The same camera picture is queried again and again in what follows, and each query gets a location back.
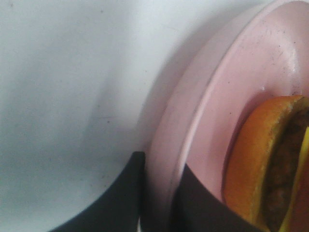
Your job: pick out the pink round plate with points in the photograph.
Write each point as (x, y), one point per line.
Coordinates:
(262, 53)

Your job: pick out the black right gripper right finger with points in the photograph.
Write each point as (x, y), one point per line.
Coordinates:
(195, 209)

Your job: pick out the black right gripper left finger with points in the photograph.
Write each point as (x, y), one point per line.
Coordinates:
(118, 209)

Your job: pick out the burger with lettuce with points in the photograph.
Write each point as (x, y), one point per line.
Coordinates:
(267, 175)

